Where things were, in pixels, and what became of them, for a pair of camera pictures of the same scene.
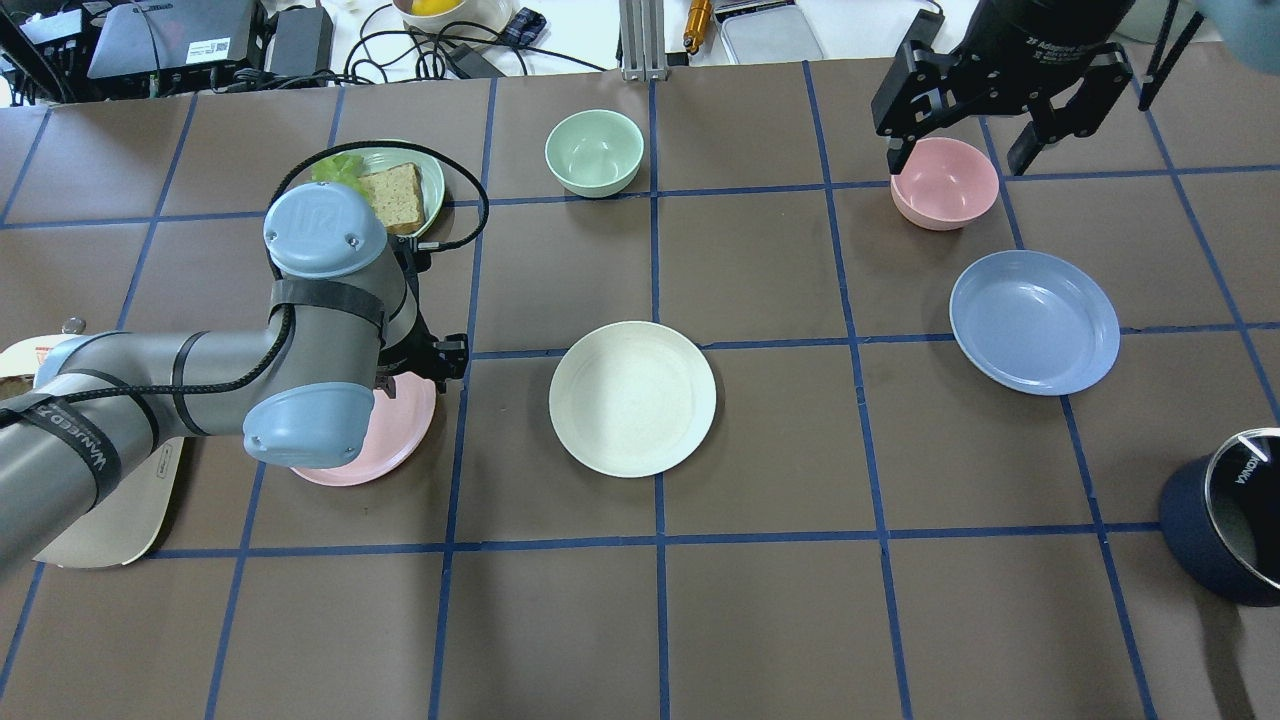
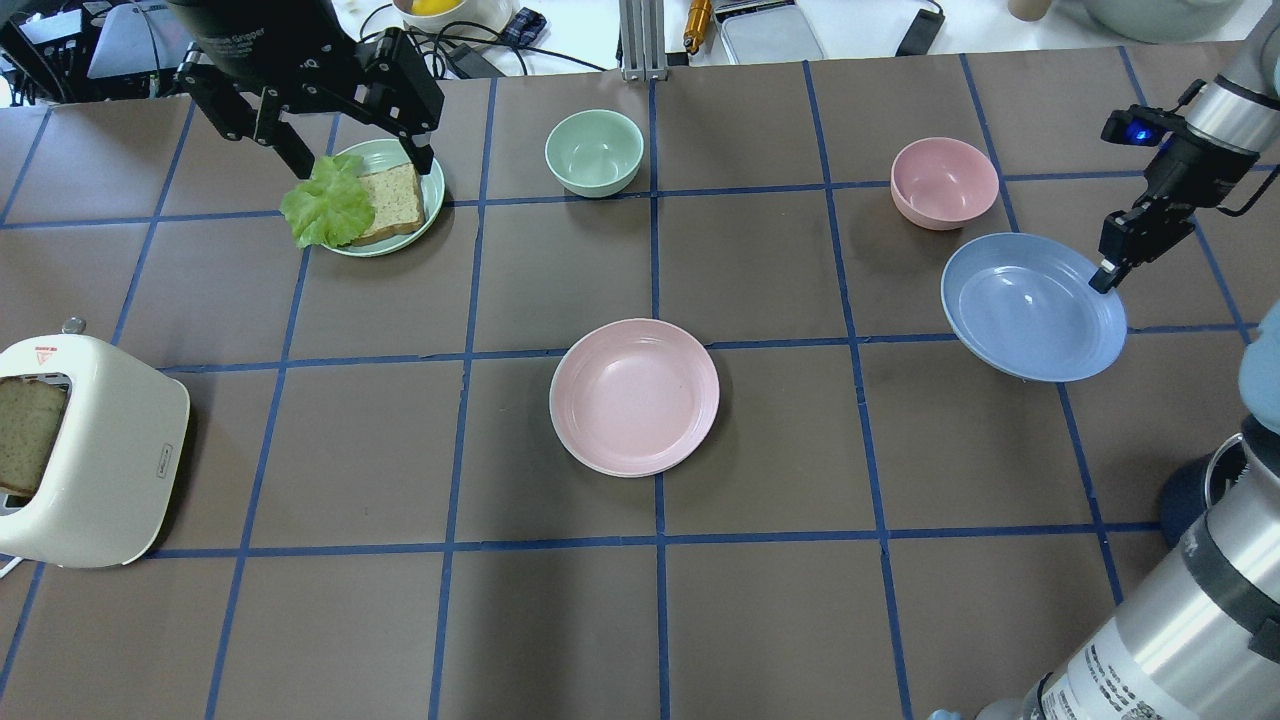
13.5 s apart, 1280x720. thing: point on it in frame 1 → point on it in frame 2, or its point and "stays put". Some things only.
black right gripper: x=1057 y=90 → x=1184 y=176
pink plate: x=399 y=426 → x=631 y=397
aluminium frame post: x=642 y=32 stays put
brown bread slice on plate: x=395 y=196 stays put
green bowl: x=594 y=153 stays put
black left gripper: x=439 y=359 → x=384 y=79
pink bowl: x=946 y=184 stays put
